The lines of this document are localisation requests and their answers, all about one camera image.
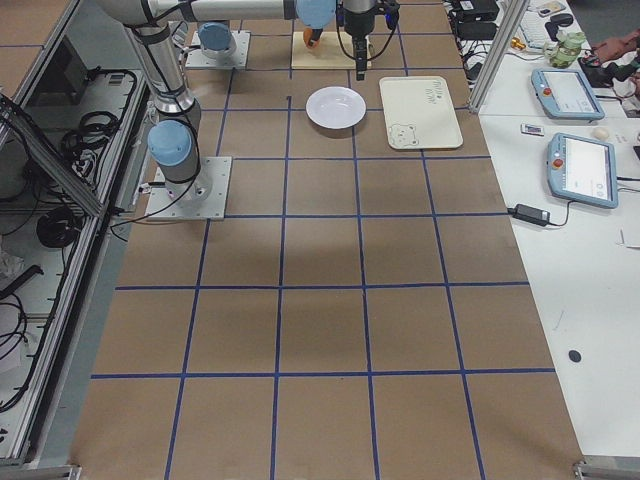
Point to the cream bear tray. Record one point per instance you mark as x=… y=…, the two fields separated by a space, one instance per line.
x=419 y=113

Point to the brass cylinder tool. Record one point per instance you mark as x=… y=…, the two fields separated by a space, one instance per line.
x=517 y=44

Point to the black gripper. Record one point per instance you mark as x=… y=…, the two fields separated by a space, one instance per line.
x=358 y=24
x=316 y=36

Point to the aluminium frame post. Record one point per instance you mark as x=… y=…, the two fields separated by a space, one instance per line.
x=512 y=16

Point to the beige egg ball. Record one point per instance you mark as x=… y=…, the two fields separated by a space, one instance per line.
x=600 y=133

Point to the blue teach pendant far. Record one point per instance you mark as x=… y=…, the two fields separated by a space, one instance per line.
x=566 y=95

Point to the white keyboard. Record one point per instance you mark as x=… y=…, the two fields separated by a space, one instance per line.
x=533 y=31

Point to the green plush toy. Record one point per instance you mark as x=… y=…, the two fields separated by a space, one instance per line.
x=565 y=50

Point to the bamboo cutting board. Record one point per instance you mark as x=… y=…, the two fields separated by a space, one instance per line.
x=328 y=55

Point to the black round cap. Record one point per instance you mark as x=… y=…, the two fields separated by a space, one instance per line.
x=575 y=356

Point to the black power brick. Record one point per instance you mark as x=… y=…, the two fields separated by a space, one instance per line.
x=476 y=30

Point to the small white card box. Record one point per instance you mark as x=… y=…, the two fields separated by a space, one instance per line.
x=533 y=130

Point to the orange fruit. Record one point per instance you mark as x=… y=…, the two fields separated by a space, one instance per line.
x=315 y=39

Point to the blue teach pendant near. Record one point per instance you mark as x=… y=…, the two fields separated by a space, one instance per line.
x=583 y=170

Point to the blue teach pendant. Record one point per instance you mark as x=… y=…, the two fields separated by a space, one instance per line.
x=566 y=95
x=583 y=170

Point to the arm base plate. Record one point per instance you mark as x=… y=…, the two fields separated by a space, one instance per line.
x=204 y=199
x=235 y=57

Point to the black power adapter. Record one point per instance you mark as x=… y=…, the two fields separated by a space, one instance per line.
x=530 y=214

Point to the white round plate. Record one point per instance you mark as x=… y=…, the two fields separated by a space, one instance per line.
x=335 y=107

